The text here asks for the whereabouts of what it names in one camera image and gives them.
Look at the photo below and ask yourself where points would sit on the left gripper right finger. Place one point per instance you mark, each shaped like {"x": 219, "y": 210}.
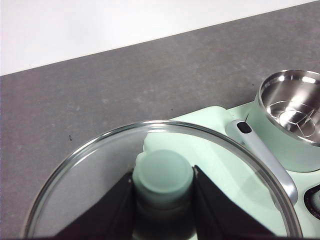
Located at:
{"x": 220, "y": 212}

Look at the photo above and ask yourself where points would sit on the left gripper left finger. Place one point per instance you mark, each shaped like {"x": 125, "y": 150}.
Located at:
{"x": 110, "y": 212}

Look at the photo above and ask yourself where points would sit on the glass pot lid green knob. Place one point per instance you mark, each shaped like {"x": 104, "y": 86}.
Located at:
{"x": 162, "y": 170}

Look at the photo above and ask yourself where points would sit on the mint green breakfast machine base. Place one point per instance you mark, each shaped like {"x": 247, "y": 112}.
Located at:
{"x": 302, "y": 178}

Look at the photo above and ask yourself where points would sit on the mint green grill lid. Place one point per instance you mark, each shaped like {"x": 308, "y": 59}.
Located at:
{"x": 212, "y": 117}

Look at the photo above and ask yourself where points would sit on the silver control knob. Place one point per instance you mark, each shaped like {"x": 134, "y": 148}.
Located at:
{"x": 316, "y": 205}

